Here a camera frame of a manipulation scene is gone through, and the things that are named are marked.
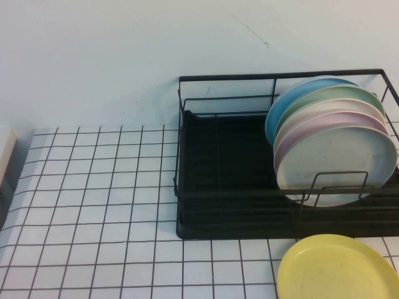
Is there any pale grey plate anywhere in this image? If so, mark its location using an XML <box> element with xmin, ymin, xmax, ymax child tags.
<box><xmin>274</xmin><ymin>123</ymin><xmax>398</xmax><ymax>209</ymax></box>

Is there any cream plate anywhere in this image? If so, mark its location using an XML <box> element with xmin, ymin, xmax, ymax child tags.
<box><xmin>273</xmin><ymin>98</ymin><xmax>388</xmax><ymax>151</ymax></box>

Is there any blue plate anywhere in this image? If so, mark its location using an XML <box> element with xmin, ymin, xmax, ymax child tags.
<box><xmin>264</xmin><ymin>77</ymin><xmax>362</xmax><ymax>147</ymax></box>

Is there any yellow plate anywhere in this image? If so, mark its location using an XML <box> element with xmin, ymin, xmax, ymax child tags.
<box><xmin>276</xmin><ymin>234</ymin><xmax>399</xmax><ymax>299</ymax></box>

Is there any pink plate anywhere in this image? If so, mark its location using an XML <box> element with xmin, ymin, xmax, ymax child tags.
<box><xmin>273</xmin><ymin>111</ymin><xmax>390</xmax><ymax>163</ymax></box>

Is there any green plate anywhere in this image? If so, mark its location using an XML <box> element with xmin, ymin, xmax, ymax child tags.
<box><xmin>274</xmin><ymin>85</ymin><xmax>386</xmax><ymax>145</ymax></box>

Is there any black plastic drip tray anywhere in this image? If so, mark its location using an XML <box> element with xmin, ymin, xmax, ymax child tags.
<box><xmin>176</xmin><ymin>109</ymin><xmax>399</xmax><ymax>240</ymax></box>

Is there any white grid-pattern tablecloth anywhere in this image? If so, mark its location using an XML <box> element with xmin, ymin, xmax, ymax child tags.
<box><xmin>0</xmin><ymin>124</ymin><xmax>399</xmax><ymax>299</ymax></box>

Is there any black wire dish rack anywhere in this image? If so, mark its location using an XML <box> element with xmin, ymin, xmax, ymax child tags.
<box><xmin>173</xmin><ymin>69</ymin><xmax>399</xmax><ymax>240</ymax></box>

